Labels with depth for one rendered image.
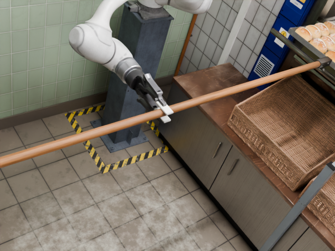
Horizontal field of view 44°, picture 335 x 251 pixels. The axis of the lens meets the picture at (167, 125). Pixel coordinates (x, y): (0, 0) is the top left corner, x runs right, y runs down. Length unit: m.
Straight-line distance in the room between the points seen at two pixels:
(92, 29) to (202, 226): 1.59
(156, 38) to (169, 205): 1.05
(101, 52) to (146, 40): 0.92
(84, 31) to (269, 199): 1.41
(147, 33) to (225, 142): 0.77
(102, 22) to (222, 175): 1.39
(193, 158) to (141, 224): 0.55
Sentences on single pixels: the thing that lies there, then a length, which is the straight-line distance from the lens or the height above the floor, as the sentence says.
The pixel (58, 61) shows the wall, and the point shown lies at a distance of 2.78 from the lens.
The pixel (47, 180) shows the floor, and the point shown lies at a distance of 2.70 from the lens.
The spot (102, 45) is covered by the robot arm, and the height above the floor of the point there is 1.30.
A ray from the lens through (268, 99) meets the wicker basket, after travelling 2.65.
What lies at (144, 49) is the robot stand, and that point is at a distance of 2.44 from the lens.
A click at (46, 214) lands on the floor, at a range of 2.56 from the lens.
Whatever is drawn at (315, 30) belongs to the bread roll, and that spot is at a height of 1.23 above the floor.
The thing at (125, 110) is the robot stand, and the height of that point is 0.33.
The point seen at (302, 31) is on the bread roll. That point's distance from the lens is 2.28.
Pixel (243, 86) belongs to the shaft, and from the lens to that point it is 1.71.
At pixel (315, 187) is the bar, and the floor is 0.81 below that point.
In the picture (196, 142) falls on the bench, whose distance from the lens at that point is 2.67.
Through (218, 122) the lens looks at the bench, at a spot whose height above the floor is 0.58.
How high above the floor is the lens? 2.15
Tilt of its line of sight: 42 degrees down
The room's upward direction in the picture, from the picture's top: 19 degrees clockwise
